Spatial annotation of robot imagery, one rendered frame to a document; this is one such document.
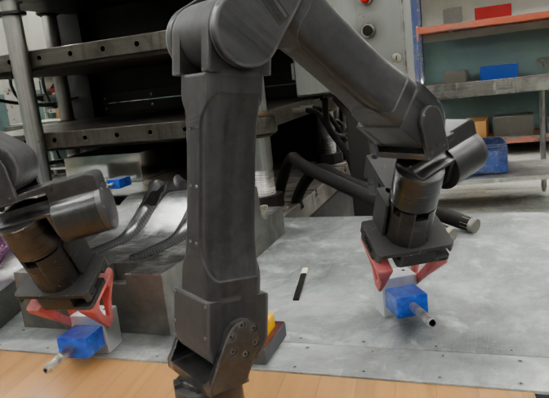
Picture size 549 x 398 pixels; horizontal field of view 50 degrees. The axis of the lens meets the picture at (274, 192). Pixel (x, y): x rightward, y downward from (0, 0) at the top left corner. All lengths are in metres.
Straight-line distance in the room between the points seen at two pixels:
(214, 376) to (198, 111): 0.22
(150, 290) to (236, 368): 0.33
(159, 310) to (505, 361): 0.45
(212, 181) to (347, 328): 0.37
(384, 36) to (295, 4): 1.03
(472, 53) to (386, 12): 5.87
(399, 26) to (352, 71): 0.95
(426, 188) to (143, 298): 0.42
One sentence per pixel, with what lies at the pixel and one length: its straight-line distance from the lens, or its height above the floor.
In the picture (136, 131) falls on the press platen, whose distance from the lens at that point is 1.76.
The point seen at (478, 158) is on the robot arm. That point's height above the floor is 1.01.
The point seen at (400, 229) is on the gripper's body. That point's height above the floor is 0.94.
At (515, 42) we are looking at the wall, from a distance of 7.40.
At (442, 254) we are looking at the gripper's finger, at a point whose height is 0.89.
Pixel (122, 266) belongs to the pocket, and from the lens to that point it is 0.91.
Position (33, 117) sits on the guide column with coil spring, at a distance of 1.93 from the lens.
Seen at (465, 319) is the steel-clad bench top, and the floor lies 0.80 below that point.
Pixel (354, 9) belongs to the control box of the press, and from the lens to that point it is 1.56.
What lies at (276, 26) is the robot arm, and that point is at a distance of 0.51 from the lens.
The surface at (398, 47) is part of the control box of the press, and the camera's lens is 1.54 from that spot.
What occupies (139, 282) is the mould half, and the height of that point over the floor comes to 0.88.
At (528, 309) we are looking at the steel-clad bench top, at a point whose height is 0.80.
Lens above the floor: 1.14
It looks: 11 degrees down
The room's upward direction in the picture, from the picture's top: 6 degrees counter-clockwise
